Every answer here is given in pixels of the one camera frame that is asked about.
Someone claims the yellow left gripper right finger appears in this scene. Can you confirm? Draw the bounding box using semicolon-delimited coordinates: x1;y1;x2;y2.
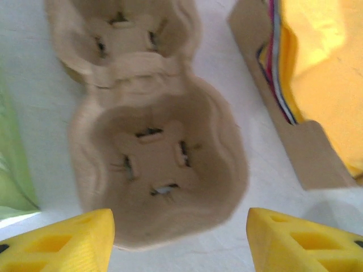
246;207;363;272

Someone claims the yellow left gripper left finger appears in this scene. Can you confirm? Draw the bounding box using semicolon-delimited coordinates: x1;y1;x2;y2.
0;209;116;272

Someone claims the white green printed paper bag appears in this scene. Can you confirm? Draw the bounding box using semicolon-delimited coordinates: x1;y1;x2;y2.
0;79;40;222

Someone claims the yellow paper napkin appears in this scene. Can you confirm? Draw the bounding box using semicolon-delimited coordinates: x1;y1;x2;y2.
279;0;363;184

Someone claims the brown cardboard napkin holder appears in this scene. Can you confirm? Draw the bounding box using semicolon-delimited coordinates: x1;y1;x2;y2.
226;0;358;191

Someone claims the brown pulp cup carrier stack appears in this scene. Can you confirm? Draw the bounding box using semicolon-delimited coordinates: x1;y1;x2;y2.
59;55;114;89

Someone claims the multicoloured paper napkin stack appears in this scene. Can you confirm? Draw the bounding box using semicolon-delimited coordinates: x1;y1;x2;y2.
256;0;298;126

